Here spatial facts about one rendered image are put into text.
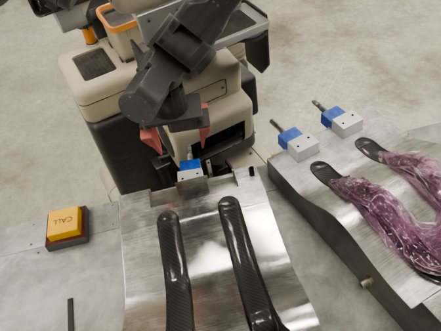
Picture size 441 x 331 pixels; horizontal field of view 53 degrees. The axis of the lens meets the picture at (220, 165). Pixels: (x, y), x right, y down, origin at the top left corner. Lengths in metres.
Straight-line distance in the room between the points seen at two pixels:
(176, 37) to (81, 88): 0.66
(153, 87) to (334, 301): 0.44
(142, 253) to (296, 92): 1.77
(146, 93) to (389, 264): 0.44
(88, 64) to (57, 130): 1.21
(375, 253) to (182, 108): 0.38
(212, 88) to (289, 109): 1.25
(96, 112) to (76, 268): 0.54
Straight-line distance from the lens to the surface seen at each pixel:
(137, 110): 0.65
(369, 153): 0.90
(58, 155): 2.38
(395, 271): 0.72
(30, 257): 0.94
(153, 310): 0.68
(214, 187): 0.83
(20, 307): 0.89
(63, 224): 0.90
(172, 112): 0.73
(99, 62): 1.35
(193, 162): 0.91
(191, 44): 0.64
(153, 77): 0.64
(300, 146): 0.85
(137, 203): 0.80
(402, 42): 2.79
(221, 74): 1.05
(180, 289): 0.70
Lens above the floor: 1.49
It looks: 47 degrees down
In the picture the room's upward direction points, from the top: 11 degrees counter-clockwise
